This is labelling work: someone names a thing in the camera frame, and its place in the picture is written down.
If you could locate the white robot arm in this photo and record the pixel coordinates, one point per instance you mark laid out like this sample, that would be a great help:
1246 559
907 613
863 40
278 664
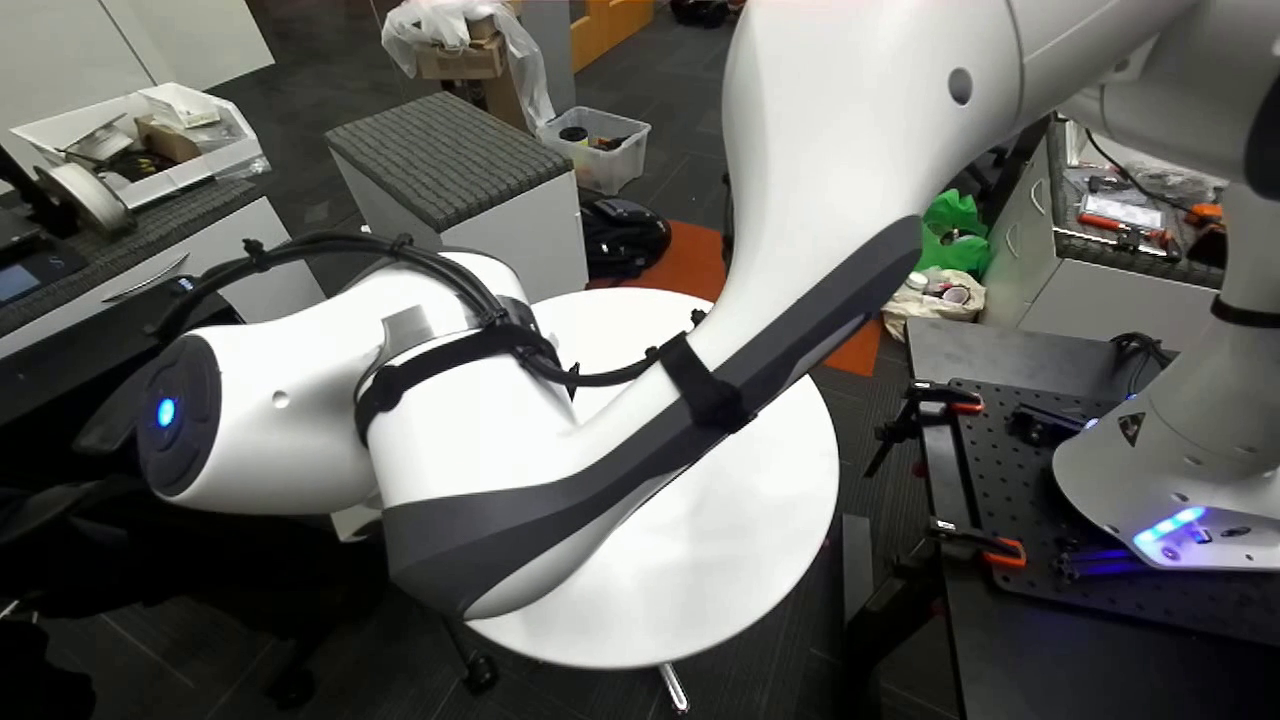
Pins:
428 389

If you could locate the round white table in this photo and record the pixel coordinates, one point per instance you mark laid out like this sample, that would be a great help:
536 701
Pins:
712 549

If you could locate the clear plastic storage bin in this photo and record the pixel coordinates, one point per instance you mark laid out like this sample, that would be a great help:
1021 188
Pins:
605 148

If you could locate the grey topped white cabinet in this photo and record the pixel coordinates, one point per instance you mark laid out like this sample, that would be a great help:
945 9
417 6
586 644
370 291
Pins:
456 177

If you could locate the orange black clamp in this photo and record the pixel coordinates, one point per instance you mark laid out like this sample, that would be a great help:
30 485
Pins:
994 549
918 411

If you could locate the green plastic bag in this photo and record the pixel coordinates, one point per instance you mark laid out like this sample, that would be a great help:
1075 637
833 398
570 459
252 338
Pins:
959 234

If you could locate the white tray with clutter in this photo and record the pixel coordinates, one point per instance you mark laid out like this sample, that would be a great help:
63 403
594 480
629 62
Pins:
149 142

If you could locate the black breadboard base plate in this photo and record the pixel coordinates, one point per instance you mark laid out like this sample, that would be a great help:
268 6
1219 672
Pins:
1129 514

